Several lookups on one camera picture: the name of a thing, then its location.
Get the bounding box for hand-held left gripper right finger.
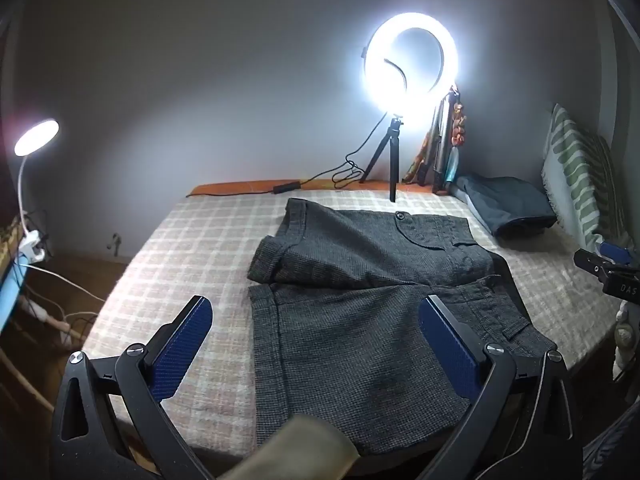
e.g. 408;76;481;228
417;295;586;480

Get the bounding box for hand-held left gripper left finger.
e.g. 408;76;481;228
50;295;217;480

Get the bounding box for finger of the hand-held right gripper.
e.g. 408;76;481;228
573;249;610;282
599;241;637;267

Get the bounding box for dark grey pants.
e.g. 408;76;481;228
247;198;560;457

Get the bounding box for white plush toy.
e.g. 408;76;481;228
614;307;638;363

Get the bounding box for checked bed blanket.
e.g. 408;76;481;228
81;187;623;463

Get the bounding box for green striped white pillow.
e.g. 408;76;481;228
541;103;627;253

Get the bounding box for folded dark blue cloth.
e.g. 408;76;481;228
451;174;559;239

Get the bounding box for beige cloth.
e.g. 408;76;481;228
219;412;360;480

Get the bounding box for orange mattress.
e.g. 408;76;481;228
187;178;453;198

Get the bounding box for light blue board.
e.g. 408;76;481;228
0;259;28;336

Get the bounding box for white power strip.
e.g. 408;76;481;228
19;229;52;263

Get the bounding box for black tripod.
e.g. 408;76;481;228
358;116;406;204

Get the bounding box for white desk lamp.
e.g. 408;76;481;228
13;118;61;263

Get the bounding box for white cable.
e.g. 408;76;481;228
22;255;108;333

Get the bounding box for black ring light cable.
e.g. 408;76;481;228
271;119;383;195

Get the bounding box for white ring light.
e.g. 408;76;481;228
361;11;459;113

